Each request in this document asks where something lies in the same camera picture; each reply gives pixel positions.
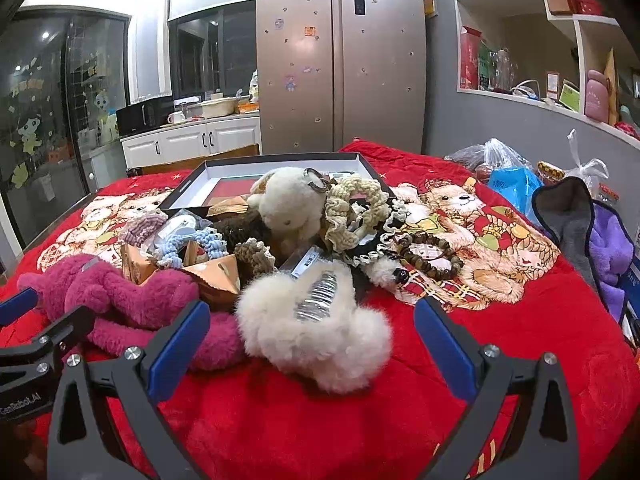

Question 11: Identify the magenta plush bear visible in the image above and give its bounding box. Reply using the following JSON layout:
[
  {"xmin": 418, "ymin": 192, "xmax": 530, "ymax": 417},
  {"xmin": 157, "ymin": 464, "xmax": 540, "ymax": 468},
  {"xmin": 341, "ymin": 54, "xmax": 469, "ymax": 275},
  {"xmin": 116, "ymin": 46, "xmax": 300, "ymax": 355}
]
[{"xmin": 16, "ymin": 252, "xmax": 246, "ymax": 372}]

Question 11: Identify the orange triangular snack pack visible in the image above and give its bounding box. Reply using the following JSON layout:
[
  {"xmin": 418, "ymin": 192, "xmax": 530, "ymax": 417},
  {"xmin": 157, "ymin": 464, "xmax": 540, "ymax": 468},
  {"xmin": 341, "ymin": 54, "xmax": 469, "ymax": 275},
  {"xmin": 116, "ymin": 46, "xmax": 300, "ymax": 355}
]
[{"xmin": 183, "ymin": 255, "xmax": 241, "ymax": 312}]

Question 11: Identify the blue crochet scrunchie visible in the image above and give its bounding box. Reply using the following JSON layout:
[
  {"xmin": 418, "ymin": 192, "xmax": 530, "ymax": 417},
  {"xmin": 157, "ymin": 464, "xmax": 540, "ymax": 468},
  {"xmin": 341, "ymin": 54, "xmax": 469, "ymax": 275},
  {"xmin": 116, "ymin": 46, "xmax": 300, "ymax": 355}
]
[{"xmin": 153, "ymin": 228, "xmax": 229, "ymax": 269}]

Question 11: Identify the olive brown scrunchie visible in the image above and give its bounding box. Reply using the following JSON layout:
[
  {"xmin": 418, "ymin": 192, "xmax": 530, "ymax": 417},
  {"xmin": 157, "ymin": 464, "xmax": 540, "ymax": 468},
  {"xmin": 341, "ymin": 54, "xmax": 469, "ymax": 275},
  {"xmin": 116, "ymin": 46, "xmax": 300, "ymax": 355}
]
[{"xmin": 234, "ymin": 237, "xmax": 277, "ymax": 285}]

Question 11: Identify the black white lace scrunchie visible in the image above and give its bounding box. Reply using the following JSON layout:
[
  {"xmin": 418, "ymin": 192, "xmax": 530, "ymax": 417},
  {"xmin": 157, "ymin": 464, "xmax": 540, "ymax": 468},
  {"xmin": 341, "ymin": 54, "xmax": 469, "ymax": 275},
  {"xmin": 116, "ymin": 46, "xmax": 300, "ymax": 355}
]
[{"xmin": 342, "ymin": 198, "xmax": 408, "ymax": 268}]

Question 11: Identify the pink crochet scrunchie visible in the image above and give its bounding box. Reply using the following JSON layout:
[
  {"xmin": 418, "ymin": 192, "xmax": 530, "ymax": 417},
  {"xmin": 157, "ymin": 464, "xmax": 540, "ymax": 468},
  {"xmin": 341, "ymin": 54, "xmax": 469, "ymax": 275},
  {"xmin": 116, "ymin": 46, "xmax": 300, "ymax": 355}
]
[{"xmin": 119, "ymin": 210, "xmax": 168, "ymax": 247}]

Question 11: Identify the white disc in plastic bag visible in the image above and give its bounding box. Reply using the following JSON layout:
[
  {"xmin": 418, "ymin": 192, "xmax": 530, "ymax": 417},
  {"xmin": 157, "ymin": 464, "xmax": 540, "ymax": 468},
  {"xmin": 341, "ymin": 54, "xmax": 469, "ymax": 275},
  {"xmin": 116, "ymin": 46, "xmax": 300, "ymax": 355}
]
[{"xmin": 140, "ymin": 209, "xmax": 212, "ymax": 254}]

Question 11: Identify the black shallow gift box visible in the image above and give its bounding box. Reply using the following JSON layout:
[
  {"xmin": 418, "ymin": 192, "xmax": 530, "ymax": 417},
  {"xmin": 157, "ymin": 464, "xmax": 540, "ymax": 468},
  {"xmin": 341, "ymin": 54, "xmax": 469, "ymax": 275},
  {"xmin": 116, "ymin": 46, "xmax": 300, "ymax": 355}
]
[{"xmin": 160, "ymin": 153, "xmax": 390, "ymax": 217}]

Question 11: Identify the red teddy bear blanket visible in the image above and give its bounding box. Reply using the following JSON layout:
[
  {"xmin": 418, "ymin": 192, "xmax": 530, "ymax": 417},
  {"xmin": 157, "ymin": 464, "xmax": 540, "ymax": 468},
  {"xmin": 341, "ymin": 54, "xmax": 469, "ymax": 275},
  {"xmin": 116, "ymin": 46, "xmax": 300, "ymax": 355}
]
[{"xmin": 1, "ymin": 141, "xmax": 639, "ymax": 479}]

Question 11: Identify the black microwave oven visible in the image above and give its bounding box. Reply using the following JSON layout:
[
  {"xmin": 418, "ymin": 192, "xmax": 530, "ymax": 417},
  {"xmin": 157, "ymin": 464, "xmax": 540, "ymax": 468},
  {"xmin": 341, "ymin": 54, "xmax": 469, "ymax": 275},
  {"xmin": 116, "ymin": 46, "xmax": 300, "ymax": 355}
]
[{"xmin": 116, "ymin": 96, "xmax": 175, "ymax": 136}]

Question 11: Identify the dark brown fuzzy item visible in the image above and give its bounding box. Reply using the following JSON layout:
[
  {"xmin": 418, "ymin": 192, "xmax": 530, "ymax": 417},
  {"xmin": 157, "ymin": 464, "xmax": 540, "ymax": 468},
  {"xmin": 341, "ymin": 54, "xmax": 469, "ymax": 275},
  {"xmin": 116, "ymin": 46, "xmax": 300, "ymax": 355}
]
[{"xmin": 213, "ymin": 209, "xmax": 271, "ymax": 255}]

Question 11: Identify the glass sliding door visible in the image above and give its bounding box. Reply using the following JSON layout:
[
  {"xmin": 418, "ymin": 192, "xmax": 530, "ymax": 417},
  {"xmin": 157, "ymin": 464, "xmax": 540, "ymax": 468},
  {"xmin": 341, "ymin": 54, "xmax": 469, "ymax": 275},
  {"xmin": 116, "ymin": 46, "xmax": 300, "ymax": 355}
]
[{"xmin": 1, "ymin": 9, "xmax": 129, "ymax": 246}]

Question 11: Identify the gold snack pack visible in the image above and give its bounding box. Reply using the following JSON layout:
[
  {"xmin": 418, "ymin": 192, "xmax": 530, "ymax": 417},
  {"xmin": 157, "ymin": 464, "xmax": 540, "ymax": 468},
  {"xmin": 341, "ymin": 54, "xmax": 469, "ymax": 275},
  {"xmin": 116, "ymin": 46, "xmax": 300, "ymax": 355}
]
[{"xmin": 206, "ymin": 195, "xmax": 248, "ymax": 221}]

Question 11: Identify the white mug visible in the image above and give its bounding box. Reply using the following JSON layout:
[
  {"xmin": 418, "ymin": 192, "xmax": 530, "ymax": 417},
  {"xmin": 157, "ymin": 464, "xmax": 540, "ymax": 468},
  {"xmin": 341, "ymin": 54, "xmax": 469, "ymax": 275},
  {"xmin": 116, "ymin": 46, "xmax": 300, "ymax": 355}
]
[{"xmin": 167, "ymin": 110, "xmax": 186, "ymax": 125}]

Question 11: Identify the blue plastic bag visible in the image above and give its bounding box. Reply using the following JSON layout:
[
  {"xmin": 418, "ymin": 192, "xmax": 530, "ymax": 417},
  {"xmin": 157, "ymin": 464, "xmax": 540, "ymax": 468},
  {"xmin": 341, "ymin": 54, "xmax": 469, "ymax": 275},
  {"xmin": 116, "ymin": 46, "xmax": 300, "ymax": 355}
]
[{"xmin": 488, "ymin": 167, "xmax": 542, "ymax": 226}]

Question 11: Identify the dark bag with barcode label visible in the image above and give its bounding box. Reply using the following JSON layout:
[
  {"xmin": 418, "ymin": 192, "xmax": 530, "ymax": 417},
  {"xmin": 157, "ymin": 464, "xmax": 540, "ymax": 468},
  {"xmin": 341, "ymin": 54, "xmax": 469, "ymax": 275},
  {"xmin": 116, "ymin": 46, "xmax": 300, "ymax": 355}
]
[{"xmin": 278, "ymin": 244, "xmax": 371, "ymax": 306}]

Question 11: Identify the white kitchen cabinet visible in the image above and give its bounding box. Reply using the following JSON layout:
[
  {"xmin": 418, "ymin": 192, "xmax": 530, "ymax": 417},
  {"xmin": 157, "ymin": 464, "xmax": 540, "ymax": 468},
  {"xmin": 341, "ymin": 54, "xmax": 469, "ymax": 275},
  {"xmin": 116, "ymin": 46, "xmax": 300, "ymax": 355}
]
[{"xmin": 122, "ymin": 113, "xmax": 262, "ymax": 169}]

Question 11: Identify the cream plastic basin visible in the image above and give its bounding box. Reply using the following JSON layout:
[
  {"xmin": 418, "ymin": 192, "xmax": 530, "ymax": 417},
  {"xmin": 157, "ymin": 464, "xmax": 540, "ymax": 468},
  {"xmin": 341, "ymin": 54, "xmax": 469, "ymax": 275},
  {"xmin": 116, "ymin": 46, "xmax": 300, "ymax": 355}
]
[{"xmin": 200, "ymin": 96, "xmax": 238, "ymax": 119}]

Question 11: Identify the beige crochet scrunchie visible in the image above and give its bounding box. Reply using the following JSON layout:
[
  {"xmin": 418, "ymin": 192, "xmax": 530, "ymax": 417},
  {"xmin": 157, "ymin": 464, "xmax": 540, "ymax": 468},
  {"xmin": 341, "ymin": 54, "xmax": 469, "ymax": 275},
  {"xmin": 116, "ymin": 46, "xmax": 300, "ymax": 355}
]
[{"xmin": 324, "ymin": 174, "xmax": 390, "ymax": 252}]

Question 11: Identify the clear plastic bag of fruit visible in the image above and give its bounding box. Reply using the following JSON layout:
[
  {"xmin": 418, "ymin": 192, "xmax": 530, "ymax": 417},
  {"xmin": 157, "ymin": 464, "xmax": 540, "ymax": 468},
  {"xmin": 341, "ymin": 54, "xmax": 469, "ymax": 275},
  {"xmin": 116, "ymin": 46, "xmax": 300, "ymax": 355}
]
[{"xmin": 444, "ymin": 138, "xmax": 533, "ymax": 183}]

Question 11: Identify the pink container on shelf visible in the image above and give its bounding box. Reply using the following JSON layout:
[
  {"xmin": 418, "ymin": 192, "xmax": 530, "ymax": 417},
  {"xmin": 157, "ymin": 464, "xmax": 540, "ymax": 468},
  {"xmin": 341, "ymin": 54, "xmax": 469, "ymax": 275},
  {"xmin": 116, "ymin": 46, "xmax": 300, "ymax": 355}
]
[{"xmin": 585, "ymin": 70, "xmax": 611, "ymax": 122}]

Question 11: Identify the red gift box on shelf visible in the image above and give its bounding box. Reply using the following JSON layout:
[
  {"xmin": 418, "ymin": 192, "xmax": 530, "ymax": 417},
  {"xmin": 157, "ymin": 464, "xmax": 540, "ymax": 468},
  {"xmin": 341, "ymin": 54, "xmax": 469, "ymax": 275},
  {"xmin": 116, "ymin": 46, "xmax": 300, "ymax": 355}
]
[{"xmin": 460, "ymin": 26, "xmax": 482, "ymax": 90}]

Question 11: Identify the champagne double door refrigerator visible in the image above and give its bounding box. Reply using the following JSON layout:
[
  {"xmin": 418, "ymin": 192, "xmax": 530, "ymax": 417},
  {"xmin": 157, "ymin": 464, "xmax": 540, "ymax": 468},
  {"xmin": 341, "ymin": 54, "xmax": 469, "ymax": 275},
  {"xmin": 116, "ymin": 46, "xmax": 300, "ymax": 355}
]
[{"xmin": 256, "ymin": 0, "xmax": 426, "ymax": 154}]

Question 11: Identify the brown wooden bead bracelet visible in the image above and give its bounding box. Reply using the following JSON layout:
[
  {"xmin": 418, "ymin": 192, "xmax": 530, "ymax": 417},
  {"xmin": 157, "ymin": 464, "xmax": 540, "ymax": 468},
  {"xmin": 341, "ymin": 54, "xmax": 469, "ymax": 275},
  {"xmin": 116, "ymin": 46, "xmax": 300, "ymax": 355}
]
[{"xmin": 394, "ymin": 231, "xmax": 464, "ymax": 282}]

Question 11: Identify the white plush rabbit keychain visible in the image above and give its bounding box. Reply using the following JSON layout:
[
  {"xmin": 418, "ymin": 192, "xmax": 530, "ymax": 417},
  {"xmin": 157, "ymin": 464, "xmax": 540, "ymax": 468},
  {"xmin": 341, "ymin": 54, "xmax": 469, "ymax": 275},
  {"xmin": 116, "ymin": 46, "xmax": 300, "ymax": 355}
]
[{"xmin": 246, "ymin": 167, "xmax": 332, "ymax": 257}]

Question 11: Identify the white wall shelf unit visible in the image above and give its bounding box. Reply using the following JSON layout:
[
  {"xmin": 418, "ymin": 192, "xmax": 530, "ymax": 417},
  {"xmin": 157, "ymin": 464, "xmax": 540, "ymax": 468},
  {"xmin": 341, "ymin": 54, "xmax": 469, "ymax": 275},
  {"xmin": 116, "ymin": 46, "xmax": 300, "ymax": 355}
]
[{"xmin": 454, "ymin": 0, "xmax": 639, "ymax": 148}]

